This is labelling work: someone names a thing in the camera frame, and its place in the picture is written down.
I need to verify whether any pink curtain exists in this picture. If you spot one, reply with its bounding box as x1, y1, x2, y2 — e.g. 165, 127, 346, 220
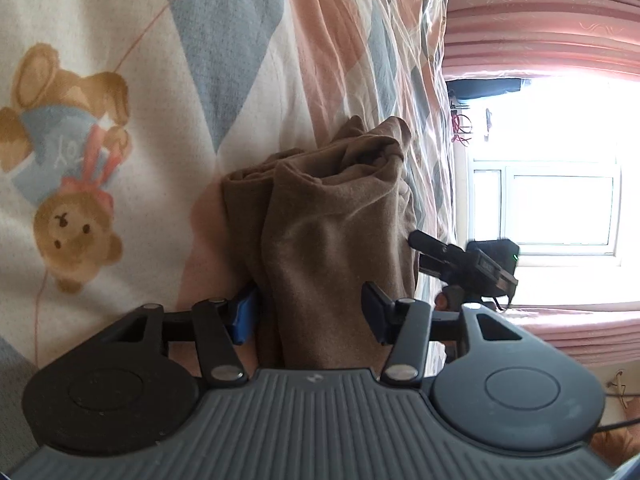
442, 0, 639, 80

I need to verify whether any red rack on windowsill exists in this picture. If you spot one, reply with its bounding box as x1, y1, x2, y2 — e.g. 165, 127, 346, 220
450, 103, 473, 146

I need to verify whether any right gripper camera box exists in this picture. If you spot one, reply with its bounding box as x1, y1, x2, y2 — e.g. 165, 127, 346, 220
465, 238, 520, 275

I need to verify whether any checkered pink grey quilt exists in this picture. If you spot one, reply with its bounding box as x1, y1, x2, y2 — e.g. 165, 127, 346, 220
1, 0, 454, 469

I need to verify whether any brown long sleeve sweater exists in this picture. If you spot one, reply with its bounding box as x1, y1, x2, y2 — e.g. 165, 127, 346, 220
221, 116, 418, 370

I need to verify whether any person right hand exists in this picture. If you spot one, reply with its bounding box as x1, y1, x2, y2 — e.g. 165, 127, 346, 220
434, 292, 452, 312

